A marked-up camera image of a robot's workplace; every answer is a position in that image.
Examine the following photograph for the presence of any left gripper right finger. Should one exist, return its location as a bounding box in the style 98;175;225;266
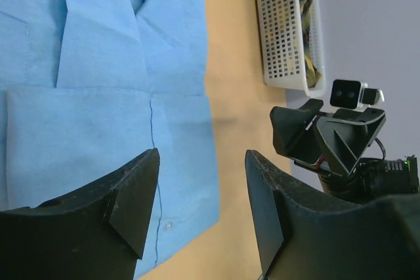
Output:
245;150;419;279

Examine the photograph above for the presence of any yellow plaid shirt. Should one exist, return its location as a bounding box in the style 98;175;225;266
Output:
299;0;321;89

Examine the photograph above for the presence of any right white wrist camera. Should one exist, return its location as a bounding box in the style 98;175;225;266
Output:
329;79;385;110

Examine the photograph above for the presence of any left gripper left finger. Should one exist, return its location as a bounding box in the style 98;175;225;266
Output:
1;149;160;279

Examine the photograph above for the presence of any light blue long sleeve shirt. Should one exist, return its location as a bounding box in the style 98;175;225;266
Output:
1;0;220;278

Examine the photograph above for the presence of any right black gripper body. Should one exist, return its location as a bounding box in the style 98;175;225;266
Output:
293;155;420;205

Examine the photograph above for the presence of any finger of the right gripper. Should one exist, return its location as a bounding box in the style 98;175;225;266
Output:
270;98;324;164
314;108;386;177

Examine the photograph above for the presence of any white plastic basket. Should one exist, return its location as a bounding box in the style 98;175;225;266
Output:
256;0;326;98

